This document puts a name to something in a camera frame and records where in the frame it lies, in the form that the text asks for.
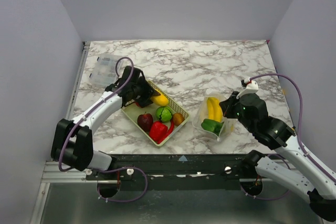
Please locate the yellow banana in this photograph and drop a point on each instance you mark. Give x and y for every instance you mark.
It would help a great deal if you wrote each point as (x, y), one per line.
(214, 110)

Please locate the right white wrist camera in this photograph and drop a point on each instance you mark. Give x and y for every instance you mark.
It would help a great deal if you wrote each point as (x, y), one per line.
(250, 86)

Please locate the clear plastic parts box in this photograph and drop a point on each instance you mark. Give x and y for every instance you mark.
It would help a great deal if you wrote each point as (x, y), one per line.
(104, 71)

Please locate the clear zip top bag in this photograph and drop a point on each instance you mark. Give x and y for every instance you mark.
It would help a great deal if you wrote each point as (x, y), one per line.
(202, 113)

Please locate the pale green plastic basket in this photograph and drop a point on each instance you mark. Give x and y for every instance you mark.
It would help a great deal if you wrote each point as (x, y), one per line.
(132, 111)

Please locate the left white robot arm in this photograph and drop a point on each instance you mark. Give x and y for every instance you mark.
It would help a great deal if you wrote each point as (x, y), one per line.
(73, 139)

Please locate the red bell pepper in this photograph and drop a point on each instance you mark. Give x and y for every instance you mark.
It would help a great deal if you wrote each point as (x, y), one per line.
(157, 131)

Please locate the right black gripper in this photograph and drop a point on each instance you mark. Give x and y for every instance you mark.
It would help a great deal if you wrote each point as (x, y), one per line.
(227, 107)

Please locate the dark red plum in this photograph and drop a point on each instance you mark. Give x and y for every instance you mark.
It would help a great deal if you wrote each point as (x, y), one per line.
(145, 121)

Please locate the green bell pepper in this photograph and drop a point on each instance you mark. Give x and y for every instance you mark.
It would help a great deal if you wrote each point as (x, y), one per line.
(212, 126)

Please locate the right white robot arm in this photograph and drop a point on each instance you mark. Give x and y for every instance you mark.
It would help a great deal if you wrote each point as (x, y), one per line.
(313, 181)

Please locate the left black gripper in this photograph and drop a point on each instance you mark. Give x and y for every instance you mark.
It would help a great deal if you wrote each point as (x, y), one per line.
(148, 92)

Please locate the aluminium extrusion rail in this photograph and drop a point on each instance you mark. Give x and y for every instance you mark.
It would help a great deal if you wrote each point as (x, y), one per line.
(52, 174)

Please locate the green round melon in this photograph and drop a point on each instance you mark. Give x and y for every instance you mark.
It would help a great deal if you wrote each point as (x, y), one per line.
(164, 114)

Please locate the red chili pepper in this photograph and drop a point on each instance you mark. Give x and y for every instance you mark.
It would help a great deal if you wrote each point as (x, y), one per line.
(169, 131)

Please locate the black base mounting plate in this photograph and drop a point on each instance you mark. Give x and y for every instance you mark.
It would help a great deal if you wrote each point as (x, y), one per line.
(137, 172)

